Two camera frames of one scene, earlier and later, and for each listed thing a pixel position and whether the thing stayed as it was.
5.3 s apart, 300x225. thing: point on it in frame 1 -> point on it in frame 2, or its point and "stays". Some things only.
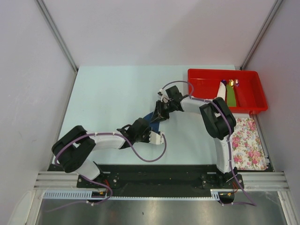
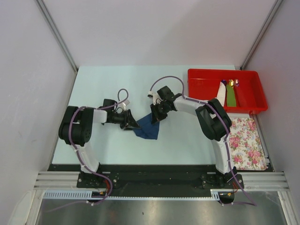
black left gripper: [147, 130] -> [132, 124]
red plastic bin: [206, 82] stays
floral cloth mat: [248, 152] stays
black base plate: [155, 180] stays
